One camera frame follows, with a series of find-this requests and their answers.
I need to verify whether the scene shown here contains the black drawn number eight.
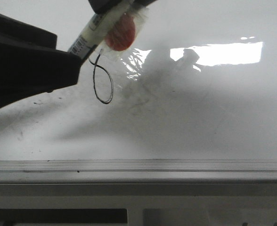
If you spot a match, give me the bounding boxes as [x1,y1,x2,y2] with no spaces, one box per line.
[88,48,114,105]

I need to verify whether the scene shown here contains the red magnet taped to marker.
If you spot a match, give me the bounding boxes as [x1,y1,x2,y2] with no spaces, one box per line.
[99,4,148,60]

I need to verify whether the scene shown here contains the white whiteboard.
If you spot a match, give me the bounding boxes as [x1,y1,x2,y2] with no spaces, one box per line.
[0,0,277,184]

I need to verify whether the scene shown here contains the white whiteboard marker pen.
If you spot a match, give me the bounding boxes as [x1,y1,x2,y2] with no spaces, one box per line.
[68,0,134,61]

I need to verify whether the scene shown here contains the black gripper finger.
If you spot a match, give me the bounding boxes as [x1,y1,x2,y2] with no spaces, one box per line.
[88,0,156,13]
[0,14,82,109]

